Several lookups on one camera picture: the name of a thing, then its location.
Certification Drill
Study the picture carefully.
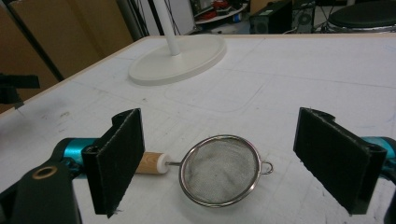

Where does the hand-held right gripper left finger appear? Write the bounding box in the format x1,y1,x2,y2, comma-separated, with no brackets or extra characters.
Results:
81,107,146,219

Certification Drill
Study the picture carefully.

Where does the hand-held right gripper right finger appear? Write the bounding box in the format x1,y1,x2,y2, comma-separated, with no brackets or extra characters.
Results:
292,106,389,216

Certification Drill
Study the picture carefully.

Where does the metal mesh strainer wooden handle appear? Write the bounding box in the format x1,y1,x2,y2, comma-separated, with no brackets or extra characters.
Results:
135,133,275,209

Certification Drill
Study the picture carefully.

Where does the white lamp stand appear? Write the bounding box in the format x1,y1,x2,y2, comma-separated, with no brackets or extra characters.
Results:
128,0,228,87

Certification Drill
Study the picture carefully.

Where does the black metal stand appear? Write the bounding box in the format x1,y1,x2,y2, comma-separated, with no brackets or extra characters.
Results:
0,73,41,110

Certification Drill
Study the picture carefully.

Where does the brown cardboard panel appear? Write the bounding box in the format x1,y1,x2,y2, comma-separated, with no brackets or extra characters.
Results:
0,0,134,114

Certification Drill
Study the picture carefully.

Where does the black round stool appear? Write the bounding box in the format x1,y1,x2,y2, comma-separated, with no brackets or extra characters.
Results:
326,0,396,34

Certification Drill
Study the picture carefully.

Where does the black computer tower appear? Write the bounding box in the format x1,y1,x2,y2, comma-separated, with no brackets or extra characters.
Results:
248,0,294,35

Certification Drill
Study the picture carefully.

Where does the white shelf with red items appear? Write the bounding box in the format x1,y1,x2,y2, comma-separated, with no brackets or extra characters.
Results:
193,0,249,26

